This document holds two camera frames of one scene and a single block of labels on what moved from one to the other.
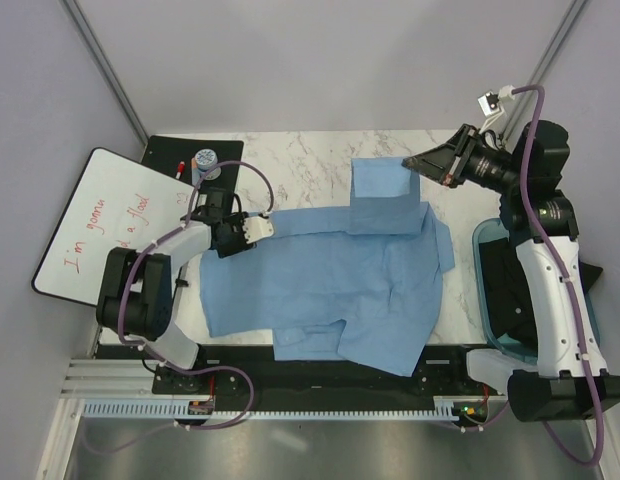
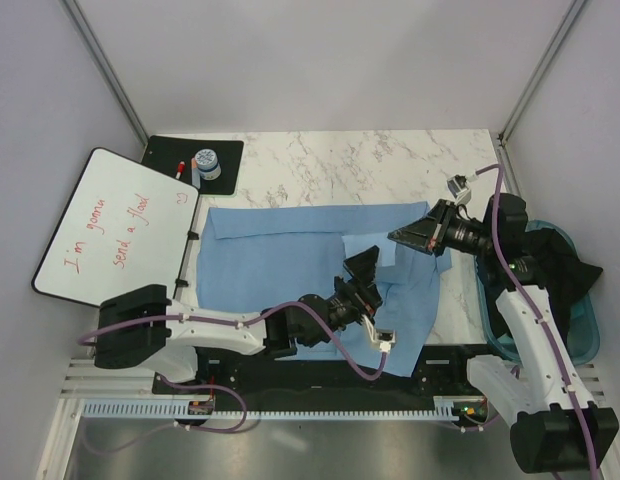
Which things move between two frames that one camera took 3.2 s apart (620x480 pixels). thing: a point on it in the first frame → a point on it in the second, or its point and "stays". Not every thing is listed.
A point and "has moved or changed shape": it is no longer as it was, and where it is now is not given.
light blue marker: [194, 171] stays
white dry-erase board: [114, 204] stays
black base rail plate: [252, 372] stays
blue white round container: [207, 160] stays
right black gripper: [450, 159] → [429, 233]
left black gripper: [241, 245] → [364, 297]
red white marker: [181, 168] stays
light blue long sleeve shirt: [362, 282] has moved or changed shape
